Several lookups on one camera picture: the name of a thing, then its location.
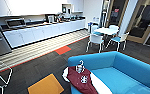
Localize white upper kitchen cabinets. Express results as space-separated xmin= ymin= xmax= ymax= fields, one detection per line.
xmin=0 ymin=0 xmax=85 ymax=18

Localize white dining chair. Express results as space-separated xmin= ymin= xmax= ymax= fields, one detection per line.
xmin=108 ymin=24 xmax=120 ymax=32
xmin=86 ymin=33 xmax=106 ymax=54

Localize maroon white varsity jacket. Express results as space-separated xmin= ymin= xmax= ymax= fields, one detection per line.
xmin=61 ymin=64 xmax=114 ymax=94

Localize white kitchen cabinets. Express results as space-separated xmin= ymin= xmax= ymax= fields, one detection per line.
xmin=0 ymin=0 xmax=85 ymax=18
xmin=2 ymin=19 xmax=87 ymax=49

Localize black coffee machine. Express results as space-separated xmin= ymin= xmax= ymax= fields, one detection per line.
xmin=61 ymin=3 xmax=73 ymax=16

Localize white lower kitchen cabinets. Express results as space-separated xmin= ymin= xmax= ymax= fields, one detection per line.
xmin=2 ymin=19 xmax=87 ymax=49

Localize white square table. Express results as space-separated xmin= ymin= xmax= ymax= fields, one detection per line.
xmin=93 ymin=27 xmax=120 ymax=44

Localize white chair blue seat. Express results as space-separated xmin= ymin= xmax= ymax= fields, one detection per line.
xmin=89 ymin=22 xmax=101 ymax=35
xmin=105 ymin=31 xmax=131 ymax=53

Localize blue sofa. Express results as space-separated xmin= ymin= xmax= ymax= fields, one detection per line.
xmin=66 ymin=50 xmax=150 ymax=94

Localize dark microwave oven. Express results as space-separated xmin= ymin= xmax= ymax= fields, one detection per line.
xmin=5 ymin=17 xmax=27 ymax=30

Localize wood framed glass door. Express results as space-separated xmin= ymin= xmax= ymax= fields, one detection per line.
xmin=125 ymin=0 xmax=150 ymax=46
xmin=105 ymin=0 xmax=126 ymax=29

